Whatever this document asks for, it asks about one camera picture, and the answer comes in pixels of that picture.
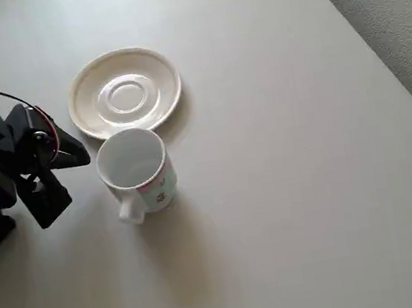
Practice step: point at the white patterned mug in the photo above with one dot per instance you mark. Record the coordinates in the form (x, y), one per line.
(128, 163)

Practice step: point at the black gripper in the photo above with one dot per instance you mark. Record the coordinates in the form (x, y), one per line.
(47, 193)

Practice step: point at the white saucer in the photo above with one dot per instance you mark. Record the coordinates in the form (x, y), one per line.
(125, 96)

